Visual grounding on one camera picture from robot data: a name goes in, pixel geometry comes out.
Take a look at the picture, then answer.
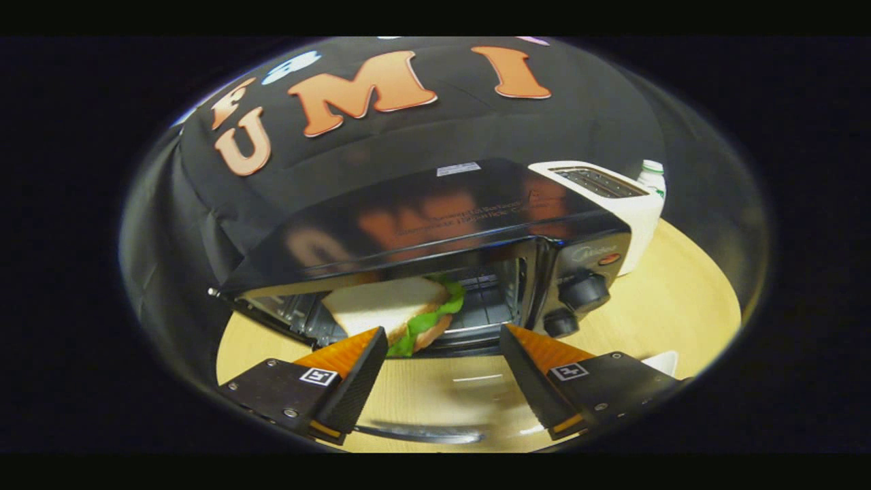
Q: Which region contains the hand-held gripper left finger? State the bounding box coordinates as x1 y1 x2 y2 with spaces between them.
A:
218 327 389 446

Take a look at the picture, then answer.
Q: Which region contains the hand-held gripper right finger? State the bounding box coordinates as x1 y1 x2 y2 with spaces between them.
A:
500 323 691 442

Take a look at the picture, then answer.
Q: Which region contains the lettuce sandwich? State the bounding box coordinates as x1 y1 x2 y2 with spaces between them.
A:
320 274 467 359

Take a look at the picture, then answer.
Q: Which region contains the black toaster oven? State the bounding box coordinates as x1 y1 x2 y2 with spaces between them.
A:
208 158 634 446

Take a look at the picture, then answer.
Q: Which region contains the white pop-up toaster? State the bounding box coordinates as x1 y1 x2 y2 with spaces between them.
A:
527 160 665 277

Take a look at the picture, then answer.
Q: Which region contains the white square plate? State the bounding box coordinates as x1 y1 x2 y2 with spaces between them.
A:
640 350 680 379

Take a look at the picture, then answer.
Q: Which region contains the white green-label bottle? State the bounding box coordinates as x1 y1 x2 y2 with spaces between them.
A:
636 160 668 199

